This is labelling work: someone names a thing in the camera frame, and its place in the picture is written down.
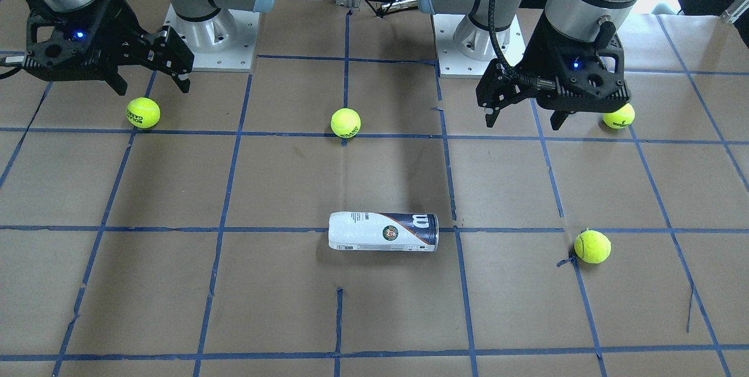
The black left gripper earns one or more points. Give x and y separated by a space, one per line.
537 52

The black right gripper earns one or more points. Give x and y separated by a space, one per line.
120 26

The Wilson tennis ball can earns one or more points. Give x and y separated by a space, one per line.
400 232

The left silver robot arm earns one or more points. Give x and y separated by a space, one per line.
573 18

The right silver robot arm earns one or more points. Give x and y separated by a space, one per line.
190 10

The tennis ball near right gripper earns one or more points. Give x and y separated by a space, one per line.
143 112

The tennis ball under left gripper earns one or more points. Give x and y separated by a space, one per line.
621 118

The tennis ball near loose tape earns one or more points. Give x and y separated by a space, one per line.
592 246

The centre tennis ball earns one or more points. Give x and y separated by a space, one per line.
345 123

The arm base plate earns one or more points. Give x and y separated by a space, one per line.
464 51
225 43

